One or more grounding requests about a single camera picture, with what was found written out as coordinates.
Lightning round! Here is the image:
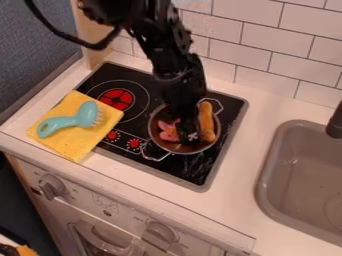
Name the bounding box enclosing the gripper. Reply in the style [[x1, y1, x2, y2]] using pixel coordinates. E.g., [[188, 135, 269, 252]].
[[152, 54, 209, 146]]

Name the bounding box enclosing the orange toy bread stick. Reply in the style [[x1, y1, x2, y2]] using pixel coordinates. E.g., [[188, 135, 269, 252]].
[[196, 100, 220, 144]]

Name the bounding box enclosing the pink rabbit plush toy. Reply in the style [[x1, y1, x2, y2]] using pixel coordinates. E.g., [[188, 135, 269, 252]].
[[156, 117, 184, 143]]

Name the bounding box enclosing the toy stove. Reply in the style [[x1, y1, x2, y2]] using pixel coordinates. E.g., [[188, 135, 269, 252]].
[[73, 61, 250, 194]]

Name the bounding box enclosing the toy sink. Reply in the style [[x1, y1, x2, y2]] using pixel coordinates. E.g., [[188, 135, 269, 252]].
[[253, 118, 342, 248]]

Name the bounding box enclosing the silver pot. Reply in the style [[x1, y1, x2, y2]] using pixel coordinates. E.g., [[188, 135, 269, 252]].
[[138, 97, 225, 163]]

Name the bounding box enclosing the teal brush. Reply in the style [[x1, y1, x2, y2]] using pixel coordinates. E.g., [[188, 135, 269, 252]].
[[34, 100, 106, 140]]

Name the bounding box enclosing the yellow cloth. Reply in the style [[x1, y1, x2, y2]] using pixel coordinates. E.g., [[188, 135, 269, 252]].
[[26, 89, 126, 165]]

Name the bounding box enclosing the tap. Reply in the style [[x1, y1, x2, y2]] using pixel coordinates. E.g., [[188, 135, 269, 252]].
[[324, 99, 342, 140]]

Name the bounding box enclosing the black cable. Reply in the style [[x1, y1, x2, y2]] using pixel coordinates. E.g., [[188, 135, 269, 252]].
[[24, 0, 125, 51]]

